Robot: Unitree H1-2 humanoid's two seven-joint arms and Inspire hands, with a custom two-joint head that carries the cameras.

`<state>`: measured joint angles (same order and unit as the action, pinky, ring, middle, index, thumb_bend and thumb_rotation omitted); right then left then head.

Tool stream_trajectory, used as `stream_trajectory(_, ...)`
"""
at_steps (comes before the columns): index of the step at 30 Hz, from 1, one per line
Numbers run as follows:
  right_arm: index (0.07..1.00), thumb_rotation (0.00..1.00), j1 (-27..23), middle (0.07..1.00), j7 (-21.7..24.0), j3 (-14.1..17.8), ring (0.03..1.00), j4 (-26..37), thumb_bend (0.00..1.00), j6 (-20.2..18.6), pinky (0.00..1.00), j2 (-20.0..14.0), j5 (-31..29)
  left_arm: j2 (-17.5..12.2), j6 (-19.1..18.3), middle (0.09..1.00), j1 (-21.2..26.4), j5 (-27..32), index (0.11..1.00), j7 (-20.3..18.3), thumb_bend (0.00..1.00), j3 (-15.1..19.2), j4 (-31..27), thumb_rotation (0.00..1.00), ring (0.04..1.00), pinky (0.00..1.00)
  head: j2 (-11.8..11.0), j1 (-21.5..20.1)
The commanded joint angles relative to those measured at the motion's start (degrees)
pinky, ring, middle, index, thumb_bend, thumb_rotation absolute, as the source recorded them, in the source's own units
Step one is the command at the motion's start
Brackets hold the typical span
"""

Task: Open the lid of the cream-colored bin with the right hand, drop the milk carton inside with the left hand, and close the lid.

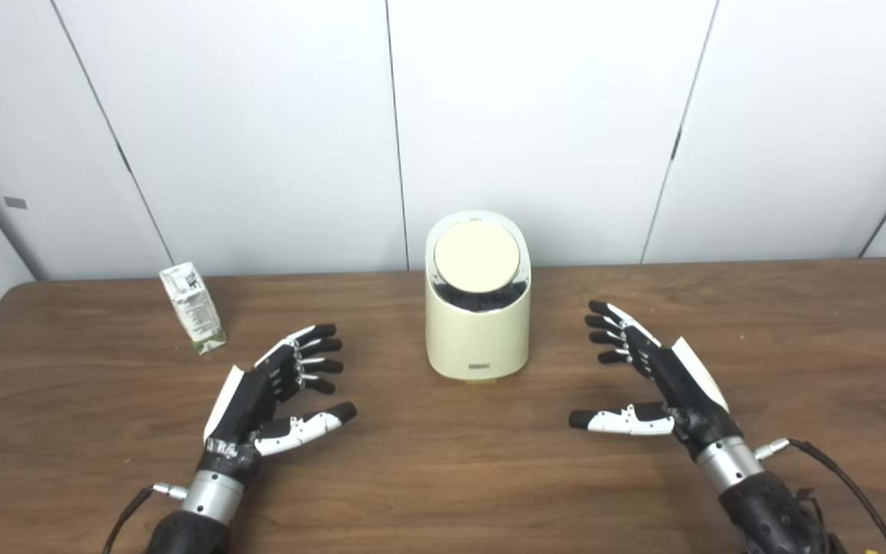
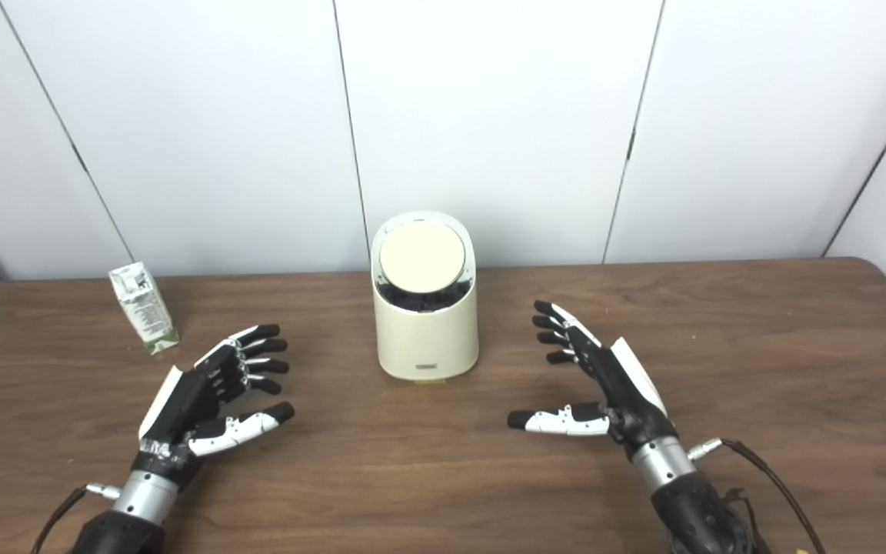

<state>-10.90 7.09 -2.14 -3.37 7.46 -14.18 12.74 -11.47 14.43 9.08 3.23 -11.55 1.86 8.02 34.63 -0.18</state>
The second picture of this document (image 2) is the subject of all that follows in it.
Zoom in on white green milk carton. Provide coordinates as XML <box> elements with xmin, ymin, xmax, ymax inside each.
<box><xmin>109</xmin><ymin>262</ymin><xmax>180</xmax><ymax>355</ymax></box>

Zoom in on black bin liner bag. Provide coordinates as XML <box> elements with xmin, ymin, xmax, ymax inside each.
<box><xmin>375</xmin><ymin>281</ymin><xmax>468</xmax><ymax>312</ymax></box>

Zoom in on cream round bin lid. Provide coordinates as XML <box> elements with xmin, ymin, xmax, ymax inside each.
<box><xmin>378</xmin><ymin>220</ymin><xmax>467</xmax><ymax>294</ymax></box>

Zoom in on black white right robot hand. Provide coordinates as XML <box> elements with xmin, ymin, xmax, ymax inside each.
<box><xmin>508</xmin><ymin>300</ymin><xmax>678</xmax><ymax>461</ymax></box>

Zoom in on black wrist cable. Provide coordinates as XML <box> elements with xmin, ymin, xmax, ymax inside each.
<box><xmin>688</xmin><ymin>437</ymin><xmax>826</xmax><ymax>554</ymax></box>
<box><xmin>32</xmin><ymin>483</ymin><xmax>122</xmax><ymax>554</ymax></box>

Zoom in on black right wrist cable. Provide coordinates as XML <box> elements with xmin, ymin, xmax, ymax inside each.
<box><xmin>688</xmin><ymin>437</ymin><xmax>826</xmax><ymax>554</ymax></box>

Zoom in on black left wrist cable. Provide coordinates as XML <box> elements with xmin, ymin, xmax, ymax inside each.
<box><xmin>32</xmin><ymin>483</ymin><xmax>122</xmax><ymax>554</ymax></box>

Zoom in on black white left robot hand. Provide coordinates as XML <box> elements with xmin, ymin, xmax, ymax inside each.
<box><xmin>133</xmin><ymin>324</ymin><xmax>295</xmax><ymax>487</ymax></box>

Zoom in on cream-colored bin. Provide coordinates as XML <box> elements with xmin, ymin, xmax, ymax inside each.
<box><xmin>371</xmin><ymin>211</ymin><xmax>480</xmax><ymax>382</ymax></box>

